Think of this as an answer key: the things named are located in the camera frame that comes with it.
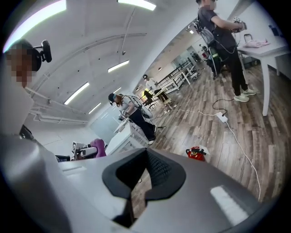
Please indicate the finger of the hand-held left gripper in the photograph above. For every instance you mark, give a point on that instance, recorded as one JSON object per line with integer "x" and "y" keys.
{"x": 88, "y": 152}

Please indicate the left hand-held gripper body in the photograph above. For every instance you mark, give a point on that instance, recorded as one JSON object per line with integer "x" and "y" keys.
{"x": 76, "y": 148}

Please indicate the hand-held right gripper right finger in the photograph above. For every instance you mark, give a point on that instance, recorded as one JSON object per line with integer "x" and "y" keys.
{"x": 193, "y": 204}

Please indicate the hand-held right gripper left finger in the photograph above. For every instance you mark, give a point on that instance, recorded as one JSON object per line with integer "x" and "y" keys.
{"x": 79, "y": 193}

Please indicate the red fire extinguisher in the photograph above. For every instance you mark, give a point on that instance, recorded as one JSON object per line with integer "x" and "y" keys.
{"x": 196, "y": 155}

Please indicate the white table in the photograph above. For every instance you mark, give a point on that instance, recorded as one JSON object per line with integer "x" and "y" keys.
{"x": 268, "y": 51}
{"x": 122, "y": 138}
{"x": 120, "y": 127}

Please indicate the ceiling light strip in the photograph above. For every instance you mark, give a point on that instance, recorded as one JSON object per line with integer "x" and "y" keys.
{"x": 94, "y": 108}
{"x": 118, "y": 66}
{"x": 76, "y": 93}
{"x": 136, "y": 4}

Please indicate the white round floor stand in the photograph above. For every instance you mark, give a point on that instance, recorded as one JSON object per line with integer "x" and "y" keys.
{"x": 147, "y": 113}

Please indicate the round wooden table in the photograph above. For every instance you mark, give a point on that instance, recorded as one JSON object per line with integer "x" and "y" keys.
{"x": 159, "y": 91}

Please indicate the person's head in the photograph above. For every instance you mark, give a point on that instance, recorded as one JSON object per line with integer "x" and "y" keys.
{"x": 20, "y": 66}

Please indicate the dark green chair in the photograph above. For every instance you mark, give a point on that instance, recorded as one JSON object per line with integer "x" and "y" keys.
{"x": 217, "y": 60}

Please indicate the pink cloth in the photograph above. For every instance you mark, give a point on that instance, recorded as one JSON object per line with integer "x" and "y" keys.
{"x": 257, "y": 43}

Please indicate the black head camera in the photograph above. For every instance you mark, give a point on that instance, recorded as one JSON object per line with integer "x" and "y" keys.
{"x": 46, "y": 51}

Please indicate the black frame chair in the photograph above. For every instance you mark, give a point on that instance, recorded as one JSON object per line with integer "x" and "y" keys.
{"x": 249, "y": 34}

